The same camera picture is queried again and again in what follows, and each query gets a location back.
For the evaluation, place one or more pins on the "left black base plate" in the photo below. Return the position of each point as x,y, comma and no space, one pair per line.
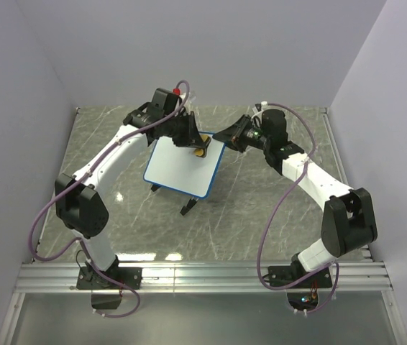
89,279

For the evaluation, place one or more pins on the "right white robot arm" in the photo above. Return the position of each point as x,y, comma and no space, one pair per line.
348,219

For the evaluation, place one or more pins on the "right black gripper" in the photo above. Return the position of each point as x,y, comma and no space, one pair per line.
232,135

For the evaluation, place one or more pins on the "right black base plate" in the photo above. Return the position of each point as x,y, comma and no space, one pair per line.
278,276

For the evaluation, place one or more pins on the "blue framed whiteboard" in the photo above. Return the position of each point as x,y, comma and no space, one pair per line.
179,169

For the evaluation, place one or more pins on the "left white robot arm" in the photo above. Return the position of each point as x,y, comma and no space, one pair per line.
80,203

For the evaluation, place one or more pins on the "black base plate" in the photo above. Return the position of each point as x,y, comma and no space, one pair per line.
89,279
278,276

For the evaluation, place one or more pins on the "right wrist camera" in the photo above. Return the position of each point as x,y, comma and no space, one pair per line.
260,107

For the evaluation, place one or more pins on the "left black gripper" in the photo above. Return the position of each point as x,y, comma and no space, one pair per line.
192,138

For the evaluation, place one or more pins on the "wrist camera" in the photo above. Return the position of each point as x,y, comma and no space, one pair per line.
260,107
186,98

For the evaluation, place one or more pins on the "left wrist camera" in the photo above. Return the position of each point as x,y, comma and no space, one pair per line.
186,98

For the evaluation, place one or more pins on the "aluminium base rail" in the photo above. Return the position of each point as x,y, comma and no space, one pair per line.
195,277

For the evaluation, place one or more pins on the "aluminium side rail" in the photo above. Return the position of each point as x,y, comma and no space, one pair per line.
340,151

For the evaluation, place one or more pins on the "yellow eraser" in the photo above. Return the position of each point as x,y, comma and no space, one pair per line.
202,151

